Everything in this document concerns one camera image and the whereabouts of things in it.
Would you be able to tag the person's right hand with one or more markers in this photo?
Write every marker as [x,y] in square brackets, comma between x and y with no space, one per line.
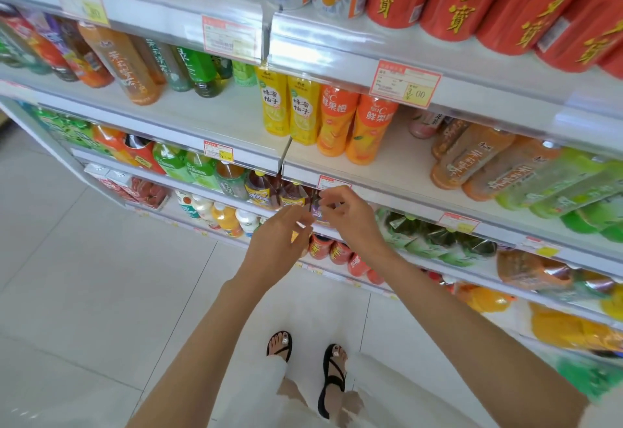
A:
[357,223]

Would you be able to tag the person's left hand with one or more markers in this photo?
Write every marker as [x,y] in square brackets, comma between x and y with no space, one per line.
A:
[275,247]

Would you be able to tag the person's left fingers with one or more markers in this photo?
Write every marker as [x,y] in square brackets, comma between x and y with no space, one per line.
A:
[301,222]

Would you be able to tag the person's right thumb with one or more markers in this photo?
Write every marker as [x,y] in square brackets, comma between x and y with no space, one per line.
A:
[330,208]

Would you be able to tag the person's left forearm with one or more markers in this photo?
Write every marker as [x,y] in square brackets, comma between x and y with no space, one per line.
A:
[204,359]

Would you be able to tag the person's right forearm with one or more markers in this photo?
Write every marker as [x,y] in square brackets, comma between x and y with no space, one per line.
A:
[467,345]

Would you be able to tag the purple drink bottle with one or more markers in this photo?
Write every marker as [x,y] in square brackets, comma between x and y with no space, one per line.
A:
[317,212]

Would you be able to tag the red white price tag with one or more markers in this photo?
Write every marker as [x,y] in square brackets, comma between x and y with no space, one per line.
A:
[231,38]
[81,2]
[331,181]
[541,246]
[404,83]
[218,151]
[457,222]

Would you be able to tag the brown iced tea bottle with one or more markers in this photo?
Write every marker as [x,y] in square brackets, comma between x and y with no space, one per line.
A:
[292,194]
[258,188]

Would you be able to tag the small red can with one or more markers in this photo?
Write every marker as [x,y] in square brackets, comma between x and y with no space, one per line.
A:
[320,246]
[375,277]
[340,253]
[357,266]

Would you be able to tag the white yoghurt drink bottle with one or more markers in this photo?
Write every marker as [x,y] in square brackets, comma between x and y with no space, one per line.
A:
[203,209]
[185,203]
[247,221]

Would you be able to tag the orange yoghurt drink bottle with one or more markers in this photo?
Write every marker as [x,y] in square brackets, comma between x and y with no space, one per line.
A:
[227,219]

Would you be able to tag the row of green label bottles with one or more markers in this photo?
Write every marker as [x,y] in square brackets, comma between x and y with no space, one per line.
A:
[433,240]

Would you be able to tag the pink drink bottle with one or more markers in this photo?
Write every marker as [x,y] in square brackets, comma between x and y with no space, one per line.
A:
[424,124]

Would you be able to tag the black sandal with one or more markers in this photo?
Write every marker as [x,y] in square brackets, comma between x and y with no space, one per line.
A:
[279,350]
[332,381]

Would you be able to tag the brown drink bottle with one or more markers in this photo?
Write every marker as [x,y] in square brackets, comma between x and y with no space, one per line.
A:
[448,136]

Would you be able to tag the white metal shelf rack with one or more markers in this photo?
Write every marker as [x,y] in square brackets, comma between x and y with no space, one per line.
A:
[204,113]

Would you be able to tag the orange tea bottle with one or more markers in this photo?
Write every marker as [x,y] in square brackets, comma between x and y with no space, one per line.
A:
[121,62]
[508,168]
[468,156]

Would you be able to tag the small green bottle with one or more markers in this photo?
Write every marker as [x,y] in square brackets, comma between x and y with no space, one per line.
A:
[244,74]

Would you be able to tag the red drink pack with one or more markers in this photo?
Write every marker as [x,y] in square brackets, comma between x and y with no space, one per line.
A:
[141,191]

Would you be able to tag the orange soda bottle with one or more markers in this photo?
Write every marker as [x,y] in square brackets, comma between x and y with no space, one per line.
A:
[141,152]
[109,140]

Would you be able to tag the large orange juice bottle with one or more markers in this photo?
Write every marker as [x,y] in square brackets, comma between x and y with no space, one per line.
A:
[484,298]

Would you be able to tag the white carton box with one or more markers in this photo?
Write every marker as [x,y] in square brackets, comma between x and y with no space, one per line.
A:
[96,169]
[120,177]

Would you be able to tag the dark green tea bottle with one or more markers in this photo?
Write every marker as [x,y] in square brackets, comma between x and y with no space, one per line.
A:
[165,65]

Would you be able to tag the light green drink bottle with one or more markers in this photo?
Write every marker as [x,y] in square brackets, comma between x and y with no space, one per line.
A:
[550,178]
[581,191]
[596,218]

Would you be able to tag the row of green soda bottles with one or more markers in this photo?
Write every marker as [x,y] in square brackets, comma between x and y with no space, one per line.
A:
[61,128]

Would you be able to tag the green orange label bottle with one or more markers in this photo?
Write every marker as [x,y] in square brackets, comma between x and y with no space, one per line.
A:
[581,286]

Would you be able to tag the large yellow juice bottle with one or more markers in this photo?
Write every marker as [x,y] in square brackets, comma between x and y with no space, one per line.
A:
[572,329]

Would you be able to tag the yellow drink bottle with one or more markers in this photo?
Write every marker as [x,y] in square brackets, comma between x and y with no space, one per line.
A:
[614,302]

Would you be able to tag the large green soda bottle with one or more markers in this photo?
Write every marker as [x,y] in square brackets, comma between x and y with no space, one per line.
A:
[584,374]

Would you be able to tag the row of dark drink bottles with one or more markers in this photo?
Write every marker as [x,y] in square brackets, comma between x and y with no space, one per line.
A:
[44,48]

